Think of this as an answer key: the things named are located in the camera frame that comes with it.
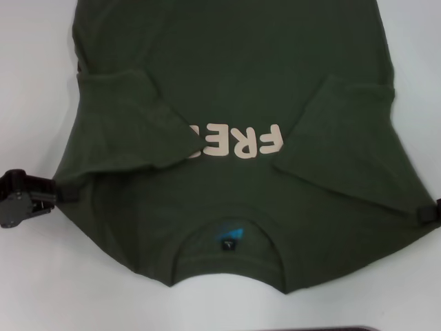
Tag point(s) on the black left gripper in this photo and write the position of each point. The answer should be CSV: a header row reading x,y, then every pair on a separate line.
x,y
13,207

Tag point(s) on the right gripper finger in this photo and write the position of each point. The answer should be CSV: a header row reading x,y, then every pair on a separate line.
x,y
429,212

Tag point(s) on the dark green FREE! t-shirt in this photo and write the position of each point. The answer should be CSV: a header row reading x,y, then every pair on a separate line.
x,y
224,51

